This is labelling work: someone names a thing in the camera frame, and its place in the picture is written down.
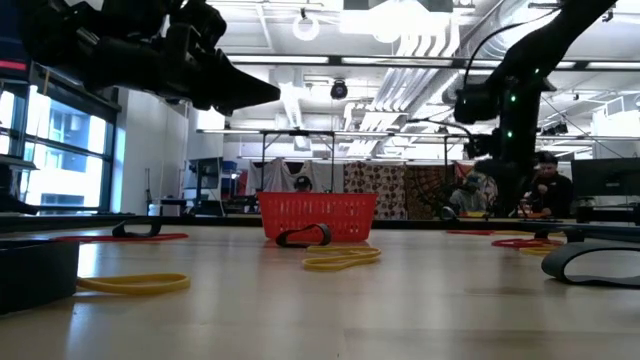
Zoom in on yellow rubber band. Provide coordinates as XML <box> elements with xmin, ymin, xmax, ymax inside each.
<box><xmin>301</xmin><ymin>249</ymin><xmax>383</xmax><ymax>273</ymax></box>
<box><xmin>492</xmin><ymin>229</ymin><xmax>566</xmax><ymax>238</ymax></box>
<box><xmin>305</xmin><ymin>244</ymin><xmax>374</xmax><ymax>255</ymax></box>
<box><xmin>518</xmin><ymin>243</ymin><xmax>564</xmax><ymax>257</ymax></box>
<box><xmin>75</xmin><ymin>272</ymin><xmax>192</xmax><ymax>296</ymax></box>

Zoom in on black monitor cart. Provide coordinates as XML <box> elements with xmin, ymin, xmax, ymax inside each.
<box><xmin>182</xmin><ymin>156</ymin><xmax>226</xmax><ymax>217</ymax></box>

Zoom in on brown patterned cloth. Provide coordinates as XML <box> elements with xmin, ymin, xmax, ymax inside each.
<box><xmin>343</xmin><ymin>161</ymin><xmax>407</xmax><ymax>221</ymax></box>

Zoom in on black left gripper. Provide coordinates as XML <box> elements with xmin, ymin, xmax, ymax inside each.
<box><xmin>94</xmin><ymin>0</ymin><xmax>282</xmax><ymax>117</ymax></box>

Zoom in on black clip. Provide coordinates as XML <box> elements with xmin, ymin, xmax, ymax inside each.
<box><xmin>540</xmin><ymin>240</ymin><xmax>640</xmax><ymax>288</ymax></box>

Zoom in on black ceiling spotlights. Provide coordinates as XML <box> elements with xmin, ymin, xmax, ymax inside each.
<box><xmin>539</xmin><ymin>121</ymin><xmax>570</xmax><ymax>137</ymax></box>

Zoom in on white ring ceiling fixture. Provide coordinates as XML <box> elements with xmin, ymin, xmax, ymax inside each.
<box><xmin>292</xmin><ymin>14</ymin><xmax>321</xmax><ymax>43</ymax></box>

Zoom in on black metal rack frame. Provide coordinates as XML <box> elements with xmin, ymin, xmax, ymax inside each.
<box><xmin>259</xmin><ymin>129</ymin><xmax>336</xmax><ymax>194</ymax></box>
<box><xmin>442</xmin><ymin>133</ymin><xmax>474</xmax><ymax>174</ymax></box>

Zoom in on black rubber band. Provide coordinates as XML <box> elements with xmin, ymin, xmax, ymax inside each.
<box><xmin>111</xmin><ymin>219</ymin><xmax>163</xmax><ymax>239</ymax></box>
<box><xmin>275</xmin><ymin>222</ymin><xmax>333</xmax><ymax>249</ymax></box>
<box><xmin>0</xmin><ymin>238</ymin><xmax>81</xmax><ymax>316</ymax></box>

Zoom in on black metal table frame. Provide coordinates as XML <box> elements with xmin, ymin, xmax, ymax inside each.
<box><xmin>0</xmin><ymin>212</ymin><xmax>640</xmax><ymax>246</ymax></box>

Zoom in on large window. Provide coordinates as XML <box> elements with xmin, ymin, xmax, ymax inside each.
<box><xmin>0</xmin><ymin>82</ymin><xmax>121</xmax><ymax>215</ymax></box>

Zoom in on black computer monitor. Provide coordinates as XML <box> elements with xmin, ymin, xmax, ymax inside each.
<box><xmin>570</xmin><ymin>157</ymin><xmax>640</xmax><ymax>199</ymax></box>

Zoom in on red plastic basket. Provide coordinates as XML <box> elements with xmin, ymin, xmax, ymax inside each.
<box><xmin>257</xmin><ymin>191</ymin><xmax>379</xmax><ymax>243</ymax></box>

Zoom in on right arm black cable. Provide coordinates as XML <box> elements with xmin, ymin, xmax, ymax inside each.
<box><xmin>407</xmin><ymin>7</ymin><xmax>561</xmax><ymax>146</ymax></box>

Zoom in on monitor with red button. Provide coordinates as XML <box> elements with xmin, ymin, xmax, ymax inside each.
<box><xmin>0</xmin><ymin>39</ymin><xmax>30</xmax><ymax>86</ymax></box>

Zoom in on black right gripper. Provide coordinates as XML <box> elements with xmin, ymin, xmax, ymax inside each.
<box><xmin>464</xmin><ymin>74</ymin><xmax>557</xmax><ymax>217</ymax></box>

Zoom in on dark orange patterned cloth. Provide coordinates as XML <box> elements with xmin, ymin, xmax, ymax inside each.
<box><xmin>403</xmin><ymin>163</ymin><xmax>459</xmax><ymax>221</ymax></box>

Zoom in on white hanging cloth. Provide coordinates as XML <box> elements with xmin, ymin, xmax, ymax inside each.
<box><xmin>248</xmin><ymin>158</ymin><xmax>346</xmax><ymax>195</ymax></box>

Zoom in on dark grey desk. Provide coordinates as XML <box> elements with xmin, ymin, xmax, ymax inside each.
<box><xmin>0</xmin><ymin>153</ymin><xmax>40</xmax><ymax>172</ymax></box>

